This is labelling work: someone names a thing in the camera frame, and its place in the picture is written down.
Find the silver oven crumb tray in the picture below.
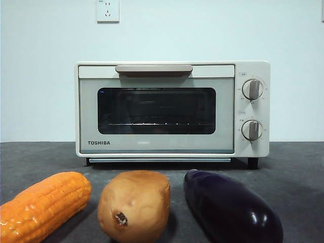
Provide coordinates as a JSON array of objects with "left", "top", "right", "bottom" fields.
[{"left": 88, "top": 158, "right": 232, "bottom": 164}]

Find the cream Toshiba toaster oven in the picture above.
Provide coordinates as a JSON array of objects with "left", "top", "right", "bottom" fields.
[{"left": 74, "top": 60, "right": 271, "bottom": 170}]

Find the brown potato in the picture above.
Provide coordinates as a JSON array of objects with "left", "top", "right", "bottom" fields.
[{"left": 97, "top": 170, "right": 171, "bottom": 243}]

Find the glass oven door with handle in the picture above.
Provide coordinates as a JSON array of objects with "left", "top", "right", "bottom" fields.
[{"left": 78, "top": 65, "right": 235, "bottom": 154}]

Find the beige round oven knob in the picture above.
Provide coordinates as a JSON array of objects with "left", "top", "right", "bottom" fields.
[
  {"left": 242, "top": 78, "right": 263, "bottom": 100},
  {"left": 241, "top": 119, "right": 263, "bottom": 141}
]

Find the dark purple eggplant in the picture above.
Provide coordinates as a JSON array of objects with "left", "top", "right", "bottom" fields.
[{"left": 183, "top": 169, "right": 284, "bottom": 243}]

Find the white wall power socket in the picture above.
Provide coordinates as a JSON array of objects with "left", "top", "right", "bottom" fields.
[{"left": 97, "top": 0, "right": 120, "bottom": 24}]

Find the orange corn cob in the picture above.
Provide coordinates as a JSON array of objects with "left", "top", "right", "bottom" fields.
[{"left": 0, "top": 171, "right": 92, "bottom": 243}]

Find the metal wire oven rack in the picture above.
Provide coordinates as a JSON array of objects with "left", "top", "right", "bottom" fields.
[{"left": 107, "top": 122, "right": 213, "bottom": 127}]

